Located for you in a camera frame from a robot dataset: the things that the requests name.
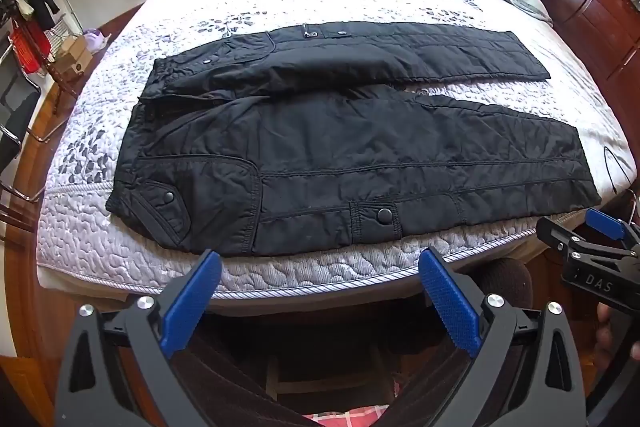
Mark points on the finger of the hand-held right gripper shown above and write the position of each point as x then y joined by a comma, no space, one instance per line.
560,234
605,223

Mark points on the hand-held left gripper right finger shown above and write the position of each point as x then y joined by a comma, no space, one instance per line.
447,302

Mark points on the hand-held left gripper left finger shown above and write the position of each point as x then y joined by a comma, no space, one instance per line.
192,302

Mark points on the black quilted pants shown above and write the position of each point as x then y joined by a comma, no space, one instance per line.
320,157

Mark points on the person's right hand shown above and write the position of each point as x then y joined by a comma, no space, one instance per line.
607,332

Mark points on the dark brown fuzzy object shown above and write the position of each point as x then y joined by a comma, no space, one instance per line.
502,279

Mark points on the red plaid cloth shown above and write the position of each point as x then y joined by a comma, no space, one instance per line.
350,419

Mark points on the cardboard box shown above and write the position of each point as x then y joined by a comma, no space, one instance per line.
72,59

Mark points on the red crate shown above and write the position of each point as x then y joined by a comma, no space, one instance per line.
27,49

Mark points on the quilted grey patterned mattress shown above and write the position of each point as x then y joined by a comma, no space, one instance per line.
350,2

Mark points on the chrome frame black chair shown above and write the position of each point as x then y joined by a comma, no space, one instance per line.
15,122

